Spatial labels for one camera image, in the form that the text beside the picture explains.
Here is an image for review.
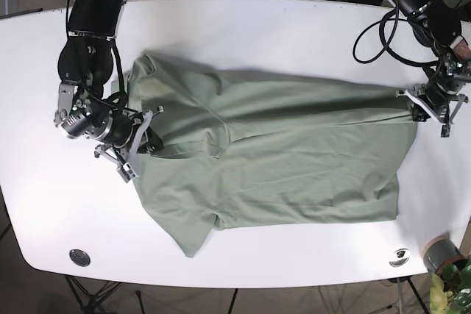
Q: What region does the right silver table grommet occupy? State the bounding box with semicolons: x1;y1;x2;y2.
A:
389;248;411;268

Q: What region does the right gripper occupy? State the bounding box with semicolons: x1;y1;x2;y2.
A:
54;86;163;183

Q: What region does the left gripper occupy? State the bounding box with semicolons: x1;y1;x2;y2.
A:
396;57;470;138

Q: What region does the silver table grommet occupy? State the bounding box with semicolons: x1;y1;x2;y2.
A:
69;249;91;267
389;248;411;268

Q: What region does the green potted plant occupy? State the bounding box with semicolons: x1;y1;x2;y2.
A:
429;259;470;314

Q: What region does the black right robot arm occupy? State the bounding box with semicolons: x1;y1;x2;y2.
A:
54;0;163;182

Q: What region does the grey plant pot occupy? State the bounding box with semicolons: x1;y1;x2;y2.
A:
421;236;467;274

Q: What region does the left silver table grommet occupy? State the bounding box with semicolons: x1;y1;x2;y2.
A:
69;249;91;267

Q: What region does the green polo shirt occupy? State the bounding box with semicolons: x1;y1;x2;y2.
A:
128;54;417;257

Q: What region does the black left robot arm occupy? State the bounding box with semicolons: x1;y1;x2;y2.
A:
375;0;470;138

